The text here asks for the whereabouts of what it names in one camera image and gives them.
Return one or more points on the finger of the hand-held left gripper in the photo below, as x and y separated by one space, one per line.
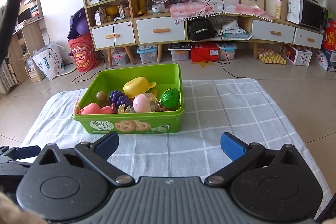
26 151

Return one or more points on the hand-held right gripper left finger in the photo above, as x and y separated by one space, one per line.
106 146

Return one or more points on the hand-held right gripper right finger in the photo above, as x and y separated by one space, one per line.
232 146

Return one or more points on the green plastic box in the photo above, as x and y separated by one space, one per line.
81 123

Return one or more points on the pink rectangular box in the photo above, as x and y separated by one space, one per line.
90 108

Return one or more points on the purple toy grapes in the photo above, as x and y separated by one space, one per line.
119 99

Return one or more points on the brown round-headed toy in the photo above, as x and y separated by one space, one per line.
101 96

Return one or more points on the pink toy egg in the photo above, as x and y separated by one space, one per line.
140 103

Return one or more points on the yellow toy cup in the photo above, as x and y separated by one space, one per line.
137 86

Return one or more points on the green toy fruit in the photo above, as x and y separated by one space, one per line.
170 98

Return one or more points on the person's left forearm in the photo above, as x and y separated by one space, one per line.
10 209

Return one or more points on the grey checked blanket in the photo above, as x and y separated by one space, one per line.
236 113

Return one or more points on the white round floor base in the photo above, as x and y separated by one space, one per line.
67 69

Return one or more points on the yellow star floor sticker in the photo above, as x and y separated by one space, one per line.
199 64

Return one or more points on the clear storage box pink contents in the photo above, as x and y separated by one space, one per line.
120 56

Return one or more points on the white shopping bag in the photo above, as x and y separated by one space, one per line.
47 61

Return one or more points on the red snack barrel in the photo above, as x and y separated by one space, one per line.
84 54

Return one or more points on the clear storage box blue lid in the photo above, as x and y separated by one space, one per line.
147 54
227 51

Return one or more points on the yellow egg tray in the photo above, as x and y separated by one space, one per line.
271 57

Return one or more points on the red flat box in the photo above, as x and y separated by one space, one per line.
204 52

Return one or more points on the low wooden cabinet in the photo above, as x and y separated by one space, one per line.
246 41

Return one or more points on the clear storage box black lid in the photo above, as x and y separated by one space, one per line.
179 52

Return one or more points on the white printed crate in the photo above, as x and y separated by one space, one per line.
302 57

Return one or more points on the folded white cloth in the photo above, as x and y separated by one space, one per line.
232 29

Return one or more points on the tall wooden shelf cabinet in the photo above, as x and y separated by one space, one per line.
134 29

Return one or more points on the black bag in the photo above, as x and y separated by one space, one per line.
200 29

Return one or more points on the wooden bookshelf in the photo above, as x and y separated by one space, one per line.
31 29

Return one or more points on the purple hat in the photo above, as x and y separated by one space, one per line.
74 27

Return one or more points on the white carton red print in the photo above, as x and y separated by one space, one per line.
324 61

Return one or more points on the white charging device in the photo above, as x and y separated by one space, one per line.
119 18

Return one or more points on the small white carton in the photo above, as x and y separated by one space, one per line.
100 17

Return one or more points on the yellow round object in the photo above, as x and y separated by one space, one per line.
111 11

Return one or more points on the pink tablecloth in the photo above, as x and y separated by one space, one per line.
189 10

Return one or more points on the glass cup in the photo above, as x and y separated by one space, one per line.
156 9

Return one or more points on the yellow can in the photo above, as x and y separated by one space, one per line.
142 3

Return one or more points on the white drawing paper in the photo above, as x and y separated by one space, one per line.
293 10

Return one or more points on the tall white tube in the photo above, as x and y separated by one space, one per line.
278 3

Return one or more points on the black microwave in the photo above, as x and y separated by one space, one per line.
312 14

